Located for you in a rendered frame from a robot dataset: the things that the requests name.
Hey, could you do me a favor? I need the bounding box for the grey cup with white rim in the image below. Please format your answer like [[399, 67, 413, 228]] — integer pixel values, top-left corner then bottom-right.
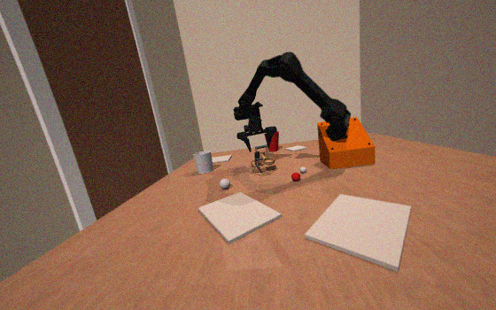
[[193, 151, 213, 174]]

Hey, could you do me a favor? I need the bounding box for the red ball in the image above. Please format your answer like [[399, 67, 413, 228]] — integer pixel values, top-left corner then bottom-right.
[[291, 173, 300, 182]]

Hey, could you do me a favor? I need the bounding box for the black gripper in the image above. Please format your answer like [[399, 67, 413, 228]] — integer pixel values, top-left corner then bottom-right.
[[236, 117, 277, 152]]

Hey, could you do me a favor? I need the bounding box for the dark red cup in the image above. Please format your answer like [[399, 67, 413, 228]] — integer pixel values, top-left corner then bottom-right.
[[268, 132, 279, 151]]

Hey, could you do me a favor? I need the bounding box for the white flat square tile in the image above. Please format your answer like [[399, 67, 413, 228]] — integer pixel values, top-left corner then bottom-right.
[[285, 145, 307, 151]]

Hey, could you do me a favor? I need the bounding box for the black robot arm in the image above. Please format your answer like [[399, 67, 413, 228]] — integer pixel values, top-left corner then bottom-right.
[[233, 52, 351, 141]]

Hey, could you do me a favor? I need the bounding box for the white flat square board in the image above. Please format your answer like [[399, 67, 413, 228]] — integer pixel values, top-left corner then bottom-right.
[[212, 155, 232, 163], [305, 194, 411, 272], [198, 192, 282, 244]]

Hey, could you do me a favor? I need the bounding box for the white ball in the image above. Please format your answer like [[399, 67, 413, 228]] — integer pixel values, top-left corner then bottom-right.
[[220, 178, 230, 189]]

